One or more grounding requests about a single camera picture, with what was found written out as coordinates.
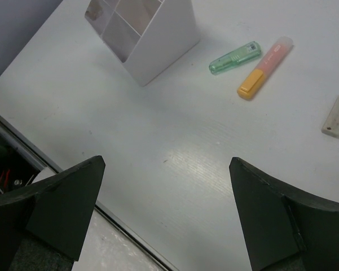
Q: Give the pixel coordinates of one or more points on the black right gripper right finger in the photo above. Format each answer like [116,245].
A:
[284,227]

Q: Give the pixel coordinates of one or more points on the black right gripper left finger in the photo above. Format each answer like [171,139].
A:
[43,225]

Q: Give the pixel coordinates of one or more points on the grey eraser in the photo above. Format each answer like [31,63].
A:
[331,124]

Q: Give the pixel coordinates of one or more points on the orange pink highlighter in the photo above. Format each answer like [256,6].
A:
[264,69]

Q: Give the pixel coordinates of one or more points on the green translucent correction tape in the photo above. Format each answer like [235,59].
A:
[236,58]

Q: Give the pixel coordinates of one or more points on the white divided organizer box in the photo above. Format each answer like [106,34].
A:
[145,36]

